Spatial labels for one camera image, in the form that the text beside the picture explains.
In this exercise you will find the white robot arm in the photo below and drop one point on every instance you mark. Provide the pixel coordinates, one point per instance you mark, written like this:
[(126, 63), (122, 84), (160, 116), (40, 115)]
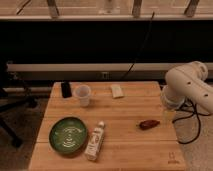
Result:
[(187, 81)]

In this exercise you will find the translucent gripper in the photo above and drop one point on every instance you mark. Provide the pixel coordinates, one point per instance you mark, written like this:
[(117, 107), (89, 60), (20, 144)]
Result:
[(168, 113)]

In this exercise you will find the black phone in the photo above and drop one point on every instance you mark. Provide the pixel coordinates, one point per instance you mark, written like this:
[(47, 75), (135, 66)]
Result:
[(66, 90)]

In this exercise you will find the translucent white cup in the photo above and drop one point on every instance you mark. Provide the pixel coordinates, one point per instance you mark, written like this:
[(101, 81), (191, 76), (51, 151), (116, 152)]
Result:
[(83, 93)]

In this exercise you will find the green ceramic bowl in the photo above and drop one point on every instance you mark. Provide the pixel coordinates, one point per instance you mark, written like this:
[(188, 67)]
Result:
[(68, 135)]

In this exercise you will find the black office chair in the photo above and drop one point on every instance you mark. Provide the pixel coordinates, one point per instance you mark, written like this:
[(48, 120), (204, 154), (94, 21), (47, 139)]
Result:
[(7, 78)]

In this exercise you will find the white rectangular block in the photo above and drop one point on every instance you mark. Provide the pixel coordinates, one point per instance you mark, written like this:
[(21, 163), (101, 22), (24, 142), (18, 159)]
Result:
[(116, 91)]

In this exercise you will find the white tube bottle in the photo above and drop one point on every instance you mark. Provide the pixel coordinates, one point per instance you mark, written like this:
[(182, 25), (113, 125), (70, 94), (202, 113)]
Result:
[(94, 144)]

